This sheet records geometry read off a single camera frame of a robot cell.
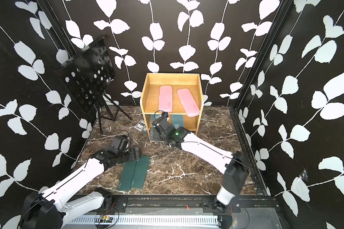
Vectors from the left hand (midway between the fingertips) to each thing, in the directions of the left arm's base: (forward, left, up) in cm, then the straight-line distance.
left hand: (136, 152), depth 83 cm
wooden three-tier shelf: (+21, -9, +22) cm, 32 cm away
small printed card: (+26, +3, -9) cm, 28 cm away
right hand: (+6, -12, +12) cm, 18 cm away
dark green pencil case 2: (-9, -2, -9) cm, 13 cm away
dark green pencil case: (-8, +6, -8) cm, 13 cm away
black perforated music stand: (+83, +60, -2) cm, 103 cm away
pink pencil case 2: (+15, -31, +23) cm, 41 cm away
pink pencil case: (+21, -18, +22) cm, 36 cm away
